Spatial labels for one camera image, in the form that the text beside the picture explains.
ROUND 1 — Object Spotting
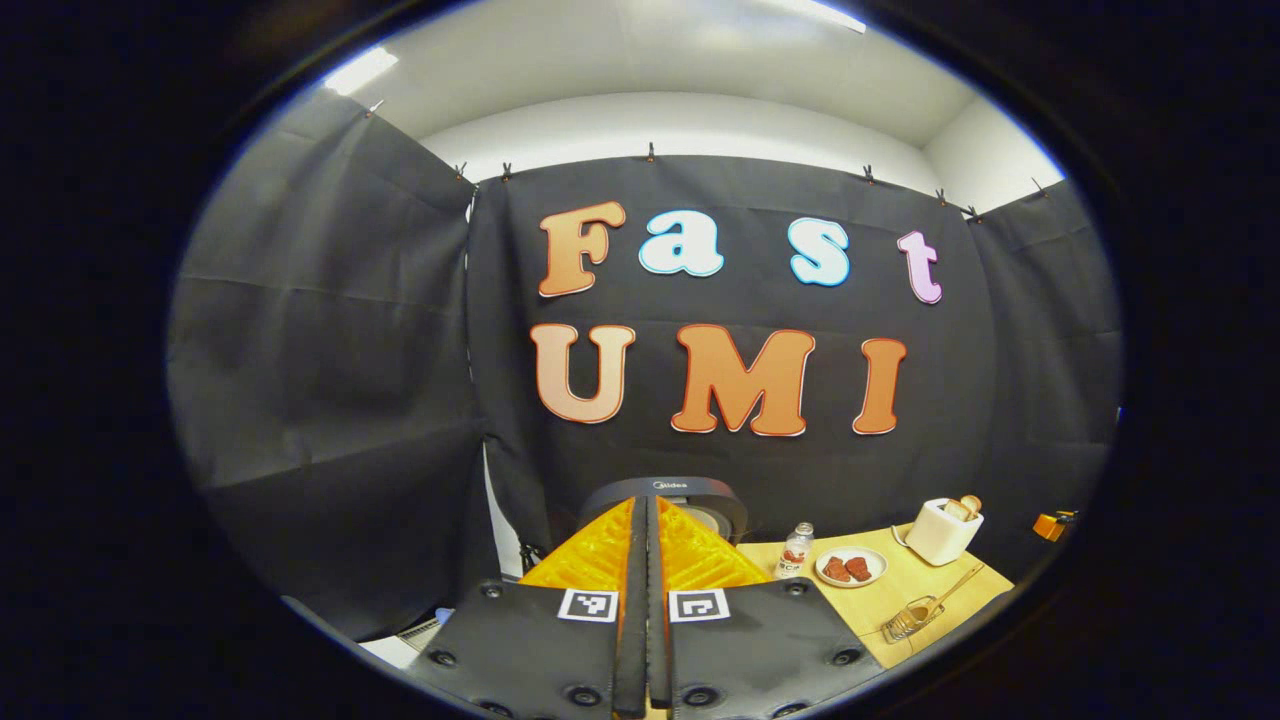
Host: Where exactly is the dark grey rice cooker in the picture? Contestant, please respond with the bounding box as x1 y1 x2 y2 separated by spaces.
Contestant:
578 477 749 546

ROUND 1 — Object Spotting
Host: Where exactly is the black backdrop cloth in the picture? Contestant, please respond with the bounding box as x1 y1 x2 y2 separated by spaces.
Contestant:
168 90 1123 641

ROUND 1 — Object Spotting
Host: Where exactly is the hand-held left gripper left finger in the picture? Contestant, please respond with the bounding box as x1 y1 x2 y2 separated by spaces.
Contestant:
405 497 649 720

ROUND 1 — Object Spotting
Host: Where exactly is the wire chopstick holder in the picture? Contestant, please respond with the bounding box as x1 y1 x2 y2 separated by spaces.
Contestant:
881 595 946 644

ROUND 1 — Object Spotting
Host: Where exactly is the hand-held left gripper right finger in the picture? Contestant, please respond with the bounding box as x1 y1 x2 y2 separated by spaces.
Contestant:
648 497 886 720

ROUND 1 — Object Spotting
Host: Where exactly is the wooden spoon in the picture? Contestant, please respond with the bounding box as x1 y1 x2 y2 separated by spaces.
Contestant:
905 563 986 626

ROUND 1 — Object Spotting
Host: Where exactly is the white round plate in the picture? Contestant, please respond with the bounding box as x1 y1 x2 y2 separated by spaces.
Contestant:
814 547 889 589

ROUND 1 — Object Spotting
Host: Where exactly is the small clear drink bottle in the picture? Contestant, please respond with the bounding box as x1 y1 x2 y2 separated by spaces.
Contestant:
775 521 816 581

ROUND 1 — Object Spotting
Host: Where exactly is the white toaster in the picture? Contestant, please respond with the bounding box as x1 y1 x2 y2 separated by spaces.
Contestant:
905 497 986 568

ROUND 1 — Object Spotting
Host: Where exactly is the row of black cloth clips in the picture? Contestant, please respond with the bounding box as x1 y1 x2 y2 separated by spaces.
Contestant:
365 100 1051 223

